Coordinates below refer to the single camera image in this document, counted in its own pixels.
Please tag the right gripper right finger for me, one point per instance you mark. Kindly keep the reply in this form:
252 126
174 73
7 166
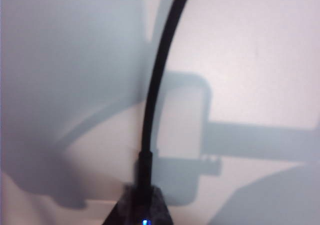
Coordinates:
162 210

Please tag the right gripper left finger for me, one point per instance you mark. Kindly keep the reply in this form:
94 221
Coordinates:
122 210

